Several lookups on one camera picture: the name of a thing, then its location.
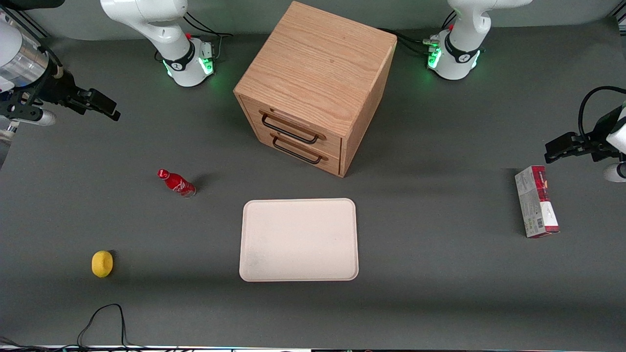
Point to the wooden drawer with worn bottom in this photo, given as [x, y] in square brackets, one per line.
[293, 126]

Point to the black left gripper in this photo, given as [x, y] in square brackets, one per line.
[597, 142]

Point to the red cola bottle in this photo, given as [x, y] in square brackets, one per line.
[177, 183]

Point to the red and white carton box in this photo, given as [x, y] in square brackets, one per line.
[535, 200]

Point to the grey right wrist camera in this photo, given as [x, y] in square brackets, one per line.
[44, 117]

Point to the wooden drawer cabinet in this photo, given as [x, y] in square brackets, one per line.
[318, 58]

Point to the yellow lemon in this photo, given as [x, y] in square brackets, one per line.
[102, 264]

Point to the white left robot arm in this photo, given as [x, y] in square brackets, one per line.
[462, 44]

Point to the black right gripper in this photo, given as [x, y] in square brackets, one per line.
[57, 89]

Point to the wooden drawer front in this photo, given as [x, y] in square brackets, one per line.
[303, 155]

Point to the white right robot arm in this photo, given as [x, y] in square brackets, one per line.
[146, 19]

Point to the beige plastic tray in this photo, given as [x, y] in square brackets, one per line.
[298, 239]

